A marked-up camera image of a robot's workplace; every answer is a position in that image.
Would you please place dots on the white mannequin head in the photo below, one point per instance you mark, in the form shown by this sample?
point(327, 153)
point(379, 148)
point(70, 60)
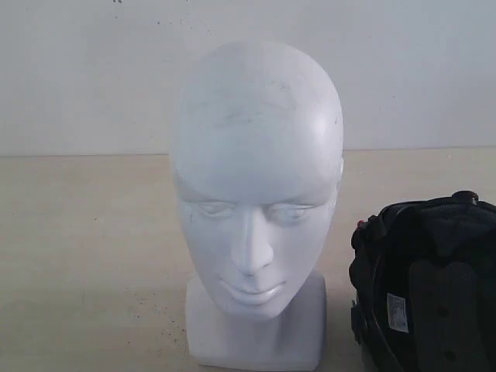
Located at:
point(257, 158)

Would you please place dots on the black helmet with visor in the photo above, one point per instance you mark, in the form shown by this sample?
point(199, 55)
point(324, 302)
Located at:
point(424, 276)

